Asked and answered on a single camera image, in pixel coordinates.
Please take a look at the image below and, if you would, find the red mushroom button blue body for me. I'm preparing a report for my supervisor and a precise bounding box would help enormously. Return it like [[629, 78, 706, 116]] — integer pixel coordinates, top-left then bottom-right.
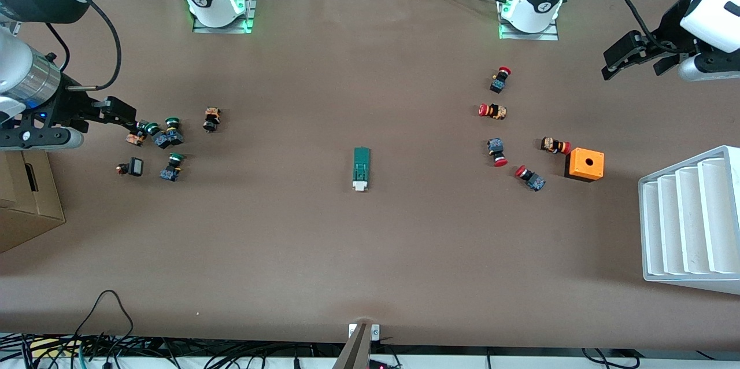
[[487, 138, 509, 168], [515, 165, 546, 192]]

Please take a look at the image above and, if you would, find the green load switch white handle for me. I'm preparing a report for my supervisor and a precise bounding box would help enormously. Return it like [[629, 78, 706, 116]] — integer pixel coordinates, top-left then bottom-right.
[[352, 146, 371, 193]]

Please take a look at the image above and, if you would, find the green push button blue body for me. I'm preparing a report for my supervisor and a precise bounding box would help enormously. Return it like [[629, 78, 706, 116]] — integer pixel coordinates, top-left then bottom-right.
[[145, 122, 172, 150], [165, 117, 185, 146], [160, 152, 186, 182]]

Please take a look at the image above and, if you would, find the black looped cable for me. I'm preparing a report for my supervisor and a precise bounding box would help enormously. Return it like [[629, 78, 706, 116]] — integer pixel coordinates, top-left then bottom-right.
[[74, 290, 135, 353]]

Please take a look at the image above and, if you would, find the black cable tangle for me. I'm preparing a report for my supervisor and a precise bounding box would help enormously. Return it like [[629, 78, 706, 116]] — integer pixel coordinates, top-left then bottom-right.
[[0, 331, 347, 369]]

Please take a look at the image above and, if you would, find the orange box with hole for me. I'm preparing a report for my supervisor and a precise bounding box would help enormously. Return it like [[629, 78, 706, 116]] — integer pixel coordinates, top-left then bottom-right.
[[564, 147, 605, 183]]

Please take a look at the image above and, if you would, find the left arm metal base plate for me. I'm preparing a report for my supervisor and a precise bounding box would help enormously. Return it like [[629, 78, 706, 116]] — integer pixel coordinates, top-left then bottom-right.
[[497, 0, 560, 41]]

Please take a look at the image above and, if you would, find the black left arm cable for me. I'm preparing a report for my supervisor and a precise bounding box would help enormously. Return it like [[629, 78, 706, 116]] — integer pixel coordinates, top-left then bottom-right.
[[616, 0, 672, 53]]

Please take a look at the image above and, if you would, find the black push button orange body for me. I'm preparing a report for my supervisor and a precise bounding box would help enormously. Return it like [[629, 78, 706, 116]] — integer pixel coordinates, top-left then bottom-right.
[[126, 121, 149, 147], [202, 106, 223, 134]]

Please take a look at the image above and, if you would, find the brown cardboard box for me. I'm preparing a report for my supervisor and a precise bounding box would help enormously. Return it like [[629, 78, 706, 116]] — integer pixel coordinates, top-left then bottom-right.
[[0, 149, 66, 254]]

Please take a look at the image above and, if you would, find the black curved cable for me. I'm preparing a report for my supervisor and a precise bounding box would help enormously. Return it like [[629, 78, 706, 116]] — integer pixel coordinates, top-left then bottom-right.
[[580, 348, 640, 369]]

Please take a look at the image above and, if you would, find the yellow label tag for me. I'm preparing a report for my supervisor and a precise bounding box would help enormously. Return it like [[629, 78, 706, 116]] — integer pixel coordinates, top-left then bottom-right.
[[29, 338, 83, 359]]

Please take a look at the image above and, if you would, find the red mushroom button black body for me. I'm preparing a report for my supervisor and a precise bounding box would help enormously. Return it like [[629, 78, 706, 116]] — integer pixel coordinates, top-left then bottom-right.
[[490, 67, 512, 94]]

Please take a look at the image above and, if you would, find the aluminium camera mount pole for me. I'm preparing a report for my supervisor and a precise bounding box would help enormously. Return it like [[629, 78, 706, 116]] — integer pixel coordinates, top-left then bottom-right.
[[332, 323, 382, 369]]

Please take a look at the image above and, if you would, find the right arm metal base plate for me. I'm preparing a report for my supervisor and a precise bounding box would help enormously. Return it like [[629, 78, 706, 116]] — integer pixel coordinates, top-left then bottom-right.
[[192, 0, 257, 34]]

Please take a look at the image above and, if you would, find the black square switch red tip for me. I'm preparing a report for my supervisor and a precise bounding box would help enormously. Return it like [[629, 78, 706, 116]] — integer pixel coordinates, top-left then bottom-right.
[[116, 157, 144, 178]]

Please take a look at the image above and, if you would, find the white slotted tray rack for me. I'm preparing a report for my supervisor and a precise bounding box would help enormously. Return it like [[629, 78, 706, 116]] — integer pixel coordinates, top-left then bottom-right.
[[638, 145, 740, 296]]

